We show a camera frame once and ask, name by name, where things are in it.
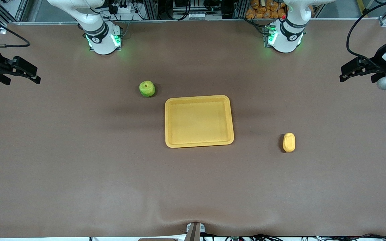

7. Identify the yellow potato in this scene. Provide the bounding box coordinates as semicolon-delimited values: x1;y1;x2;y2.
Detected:
282;133;296;153

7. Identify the green apple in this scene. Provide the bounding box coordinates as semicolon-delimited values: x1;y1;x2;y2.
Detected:
139;80;156;98

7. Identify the yellow plastic tray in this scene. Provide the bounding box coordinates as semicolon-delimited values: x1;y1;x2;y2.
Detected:
165;95;235;148

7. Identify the bag of orange items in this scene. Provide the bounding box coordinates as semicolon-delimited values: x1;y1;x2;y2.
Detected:
245;0;288;19

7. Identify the white power strip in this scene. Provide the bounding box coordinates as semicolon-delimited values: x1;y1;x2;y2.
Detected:
110;1;140;16

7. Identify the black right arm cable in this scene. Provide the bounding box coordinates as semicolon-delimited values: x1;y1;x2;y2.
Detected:
0;8;31;50

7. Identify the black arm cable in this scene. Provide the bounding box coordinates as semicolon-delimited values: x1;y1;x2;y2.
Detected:
346;0;386;69
0;8;31;50

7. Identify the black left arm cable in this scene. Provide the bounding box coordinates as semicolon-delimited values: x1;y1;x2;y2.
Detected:
346;0;386;69

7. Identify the aluminium table edge rail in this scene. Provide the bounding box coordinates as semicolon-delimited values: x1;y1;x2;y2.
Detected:
12;18;380;25

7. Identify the grey metal camera bracket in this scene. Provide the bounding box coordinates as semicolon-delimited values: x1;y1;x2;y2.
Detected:
186;222;205;241

